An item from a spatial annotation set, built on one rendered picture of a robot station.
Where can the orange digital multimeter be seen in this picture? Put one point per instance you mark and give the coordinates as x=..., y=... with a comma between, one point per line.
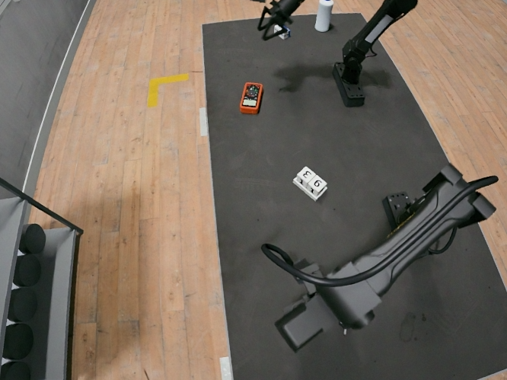
x=251, y=98

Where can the white number cube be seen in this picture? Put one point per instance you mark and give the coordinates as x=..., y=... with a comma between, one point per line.
x=316, y=186
x=305, y=176

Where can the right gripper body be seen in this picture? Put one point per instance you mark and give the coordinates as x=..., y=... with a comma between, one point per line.
x=285, y=7

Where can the white bottle with blue cap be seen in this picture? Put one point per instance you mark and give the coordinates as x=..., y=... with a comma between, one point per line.
x=323, y=15

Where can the small white cardboard box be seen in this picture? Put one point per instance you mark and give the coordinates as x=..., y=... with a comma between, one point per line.
x=284, y=36

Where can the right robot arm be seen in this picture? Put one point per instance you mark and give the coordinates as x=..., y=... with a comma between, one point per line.
x=354, y=50

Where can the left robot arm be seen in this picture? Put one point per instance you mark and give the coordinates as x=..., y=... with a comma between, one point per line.
x=422, y=221

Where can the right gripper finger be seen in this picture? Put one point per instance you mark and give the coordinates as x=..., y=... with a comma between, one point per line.
x=274, y=20
x=265, y=10

